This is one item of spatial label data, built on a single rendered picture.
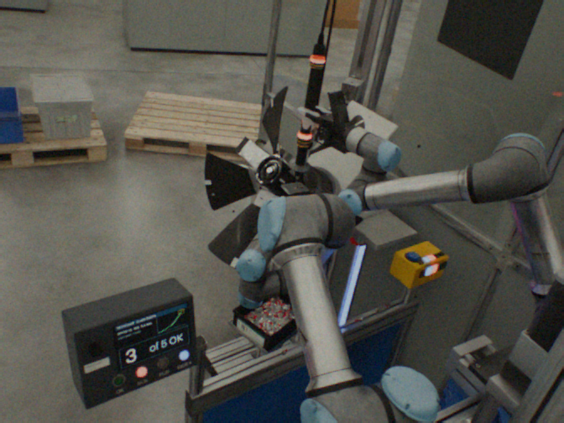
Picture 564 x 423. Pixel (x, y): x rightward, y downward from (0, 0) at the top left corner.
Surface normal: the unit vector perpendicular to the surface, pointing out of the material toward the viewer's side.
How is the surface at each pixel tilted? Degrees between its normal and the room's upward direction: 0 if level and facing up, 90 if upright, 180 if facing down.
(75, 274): 0
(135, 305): 15
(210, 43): 90
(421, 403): 8
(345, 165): 50
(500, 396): 90
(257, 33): 90
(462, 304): 90
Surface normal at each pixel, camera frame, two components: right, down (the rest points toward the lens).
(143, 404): 0.13, -0.84
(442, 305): -0.83, 0.21
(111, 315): -0.02, -0.94
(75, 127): 0.40, 0.61
